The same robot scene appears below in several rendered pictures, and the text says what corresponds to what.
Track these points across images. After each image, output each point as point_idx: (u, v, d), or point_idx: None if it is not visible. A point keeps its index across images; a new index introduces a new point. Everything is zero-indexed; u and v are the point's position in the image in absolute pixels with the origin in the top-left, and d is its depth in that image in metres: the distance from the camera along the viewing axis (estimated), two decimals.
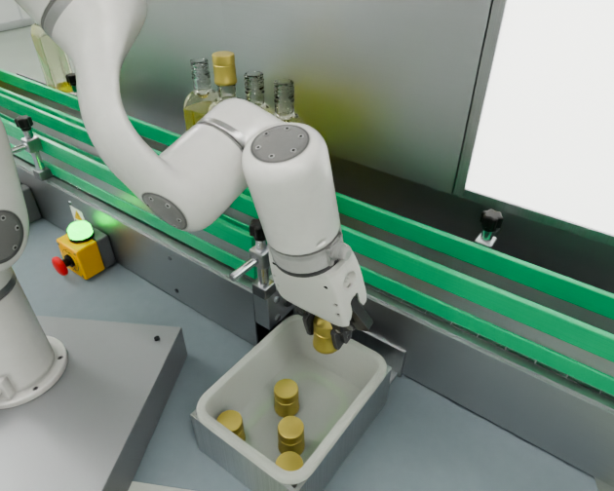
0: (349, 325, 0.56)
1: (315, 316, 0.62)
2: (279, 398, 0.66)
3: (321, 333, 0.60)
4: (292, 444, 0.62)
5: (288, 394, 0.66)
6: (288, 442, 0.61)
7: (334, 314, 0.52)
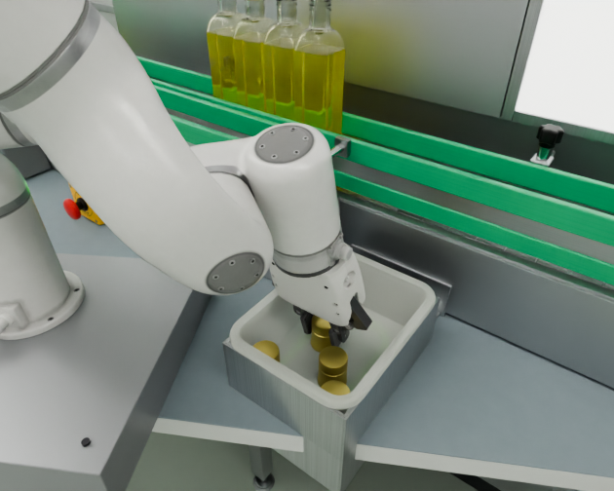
0: (348, 324, 0.56)
1: None
2: (318, 329, 0.60)
3: None
4: (335, 375, 0.56)
5: (328, 324, 0.60)
6: (331, 372, 0.56)
7: (333, 314, 0.53)
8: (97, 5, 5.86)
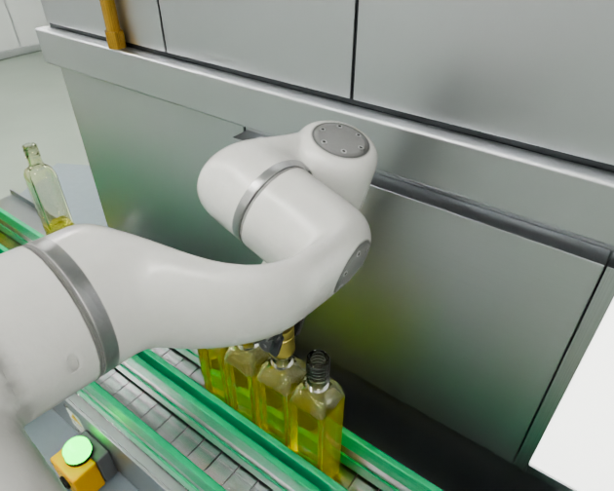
0: None
1: None
2: (291, 331, 0.60)
3: None
4: None
5: None
6: None
7: None
8: None
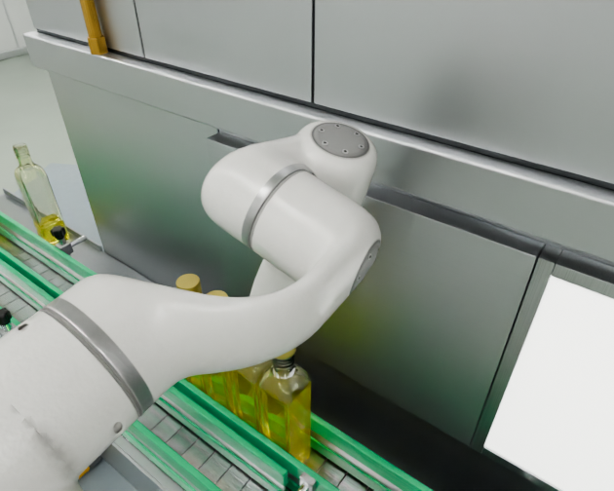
0: None
1: (179, 288, 0.69)
2: None
3: (198, 288, 0.70)
4: None
5: None
6: None
7: None
8: None
